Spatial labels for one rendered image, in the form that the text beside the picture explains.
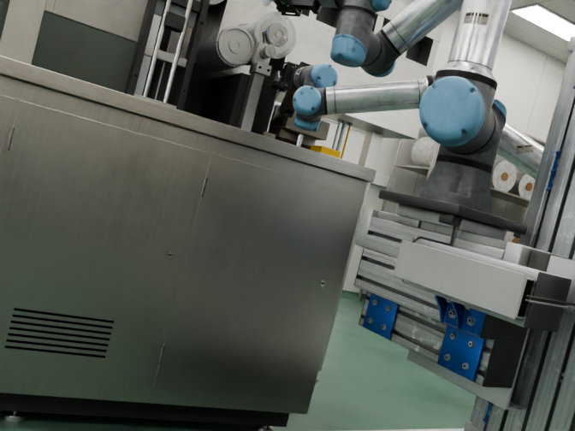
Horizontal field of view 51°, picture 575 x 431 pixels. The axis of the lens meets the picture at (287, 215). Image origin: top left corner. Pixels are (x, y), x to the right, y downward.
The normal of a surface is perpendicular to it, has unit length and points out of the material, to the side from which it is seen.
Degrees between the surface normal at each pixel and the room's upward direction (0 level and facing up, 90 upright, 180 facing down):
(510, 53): 90
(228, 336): 90
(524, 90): 90
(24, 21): 90
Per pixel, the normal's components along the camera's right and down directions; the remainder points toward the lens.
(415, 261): -0.80, -0.19
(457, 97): -0.52, 0.03
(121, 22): 0.43, 0.14
